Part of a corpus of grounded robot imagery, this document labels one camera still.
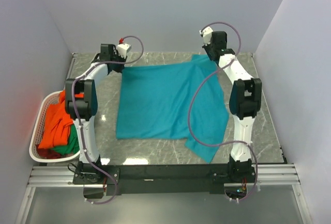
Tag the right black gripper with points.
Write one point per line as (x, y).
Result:
(206, 48)

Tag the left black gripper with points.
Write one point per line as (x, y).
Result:
(116, 54)

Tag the teal t shirt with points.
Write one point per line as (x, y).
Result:
(175, 101)

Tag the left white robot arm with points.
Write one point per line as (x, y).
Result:
(81, 98)

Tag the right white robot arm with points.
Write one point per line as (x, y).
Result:
(246, 95)

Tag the white laundry basket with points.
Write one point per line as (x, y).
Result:
(39, 130)

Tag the orange t shirt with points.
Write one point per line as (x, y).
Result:
(57, 124)

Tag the green t shirt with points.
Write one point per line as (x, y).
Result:
(72, 146)

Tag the dark red t shirt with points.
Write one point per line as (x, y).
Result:
(48, 154)

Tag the black base beam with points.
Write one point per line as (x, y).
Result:
(127, 179)

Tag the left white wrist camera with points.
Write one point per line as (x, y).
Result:
(123, 48)

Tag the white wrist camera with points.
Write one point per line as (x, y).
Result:
(123, 48)
(206, 35)

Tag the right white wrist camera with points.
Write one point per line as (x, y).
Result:
(206, 35)

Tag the aluminium rail frame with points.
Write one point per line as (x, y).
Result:
(60, 176)

